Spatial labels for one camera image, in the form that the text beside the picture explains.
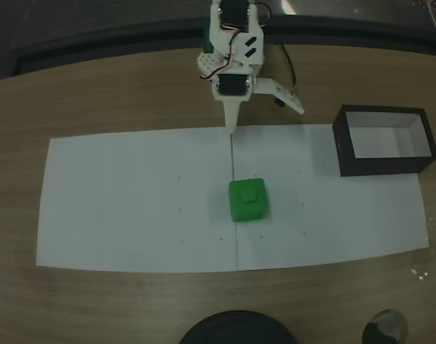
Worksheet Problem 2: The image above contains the green square block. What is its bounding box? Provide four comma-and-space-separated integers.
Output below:
227, 177, 270, 224

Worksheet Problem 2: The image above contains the dark brown open box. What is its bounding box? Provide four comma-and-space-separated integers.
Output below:
332, 104, 436, 178

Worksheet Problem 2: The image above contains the green table clamp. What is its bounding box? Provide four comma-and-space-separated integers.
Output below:
202, 27, 215, 53

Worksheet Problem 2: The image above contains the white paper sheet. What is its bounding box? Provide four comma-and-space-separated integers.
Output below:
230, 123, 430, 272
36, 125, 239, 274

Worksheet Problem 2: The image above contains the black round object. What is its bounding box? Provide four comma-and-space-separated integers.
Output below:
178, 310, 298, 344

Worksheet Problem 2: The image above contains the round silver dark object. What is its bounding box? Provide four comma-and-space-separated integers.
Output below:
361, 308, 409, 344

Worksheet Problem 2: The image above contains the black cable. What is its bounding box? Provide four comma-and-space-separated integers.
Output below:
279, 42, 300, 95

